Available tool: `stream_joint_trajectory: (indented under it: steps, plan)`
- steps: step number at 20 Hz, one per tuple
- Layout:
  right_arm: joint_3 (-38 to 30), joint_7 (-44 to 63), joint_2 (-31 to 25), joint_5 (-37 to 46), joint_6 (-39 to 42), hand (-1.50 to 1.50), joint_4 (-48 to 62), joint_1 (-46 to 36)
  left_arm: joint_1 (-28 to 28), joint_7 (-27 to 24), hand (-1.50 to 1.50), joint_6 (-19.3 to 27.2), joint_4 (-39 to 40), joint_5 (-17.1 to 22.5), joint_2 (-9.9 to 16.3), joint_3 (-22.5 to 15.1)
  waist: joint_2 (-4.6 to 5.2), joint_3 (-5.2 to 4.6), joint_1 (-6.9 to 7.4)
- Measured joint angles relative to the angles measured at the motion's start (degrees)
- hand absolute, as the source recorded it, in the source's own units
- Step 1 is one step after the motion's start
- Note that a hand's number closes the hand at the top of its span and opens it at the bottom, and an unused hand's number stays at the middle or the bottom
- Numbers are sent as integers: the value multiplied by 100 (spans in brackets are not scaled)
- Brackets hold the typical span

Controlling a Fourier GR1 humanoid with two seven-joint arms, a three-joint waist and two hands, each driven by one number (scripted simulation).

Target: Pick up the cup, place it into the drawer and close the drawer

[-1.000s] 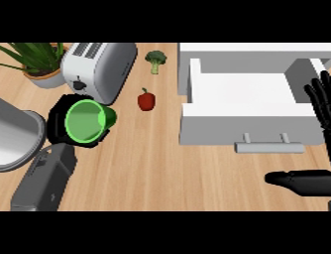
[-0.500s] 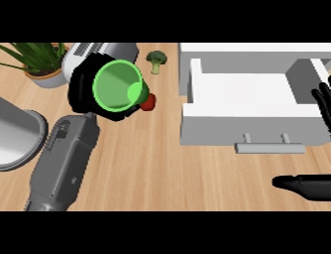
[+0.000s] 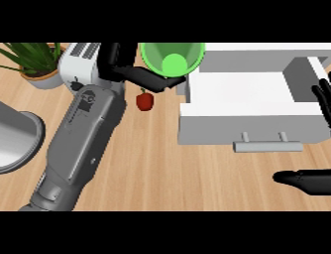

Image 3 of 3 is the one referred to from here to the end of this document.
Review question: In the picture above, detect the green cup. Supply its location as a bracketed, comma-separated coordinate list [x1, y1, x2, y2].
[137, 43, 207, 78]

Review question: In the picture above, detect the red bell pepper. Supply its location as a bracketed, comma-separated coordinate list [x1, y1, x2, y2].
[134, 87, 155, 112]

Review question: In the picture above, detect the green potted plant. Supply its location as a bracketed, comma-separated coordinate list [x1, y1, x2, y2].
[0, 43, 69, 91]

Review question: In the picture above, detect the white cabinet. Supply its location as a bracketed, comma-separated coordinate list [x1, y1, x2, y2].
[192, 43, 331, 74]

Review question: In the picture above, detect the white toaster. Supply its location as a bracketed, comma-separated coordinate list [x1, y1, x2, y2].
[58, 43, 125, 97]

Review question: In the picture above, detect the white open drawer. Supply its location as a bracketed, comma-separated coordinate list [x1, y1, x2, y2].
[176, 56, 331, 146]

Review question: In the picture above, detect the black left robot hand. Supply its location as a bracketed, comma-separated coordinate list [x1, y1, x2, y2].
[96, 43, 187, 94]

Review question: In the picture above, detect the grey drawer handle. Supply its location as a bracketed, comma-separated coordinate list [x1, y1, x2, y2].
[232, 132, 304, 154]

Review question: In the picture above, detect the grey metal pot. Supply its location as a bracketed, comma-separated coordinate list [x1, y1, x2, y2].
[0, 88, 47, 176]

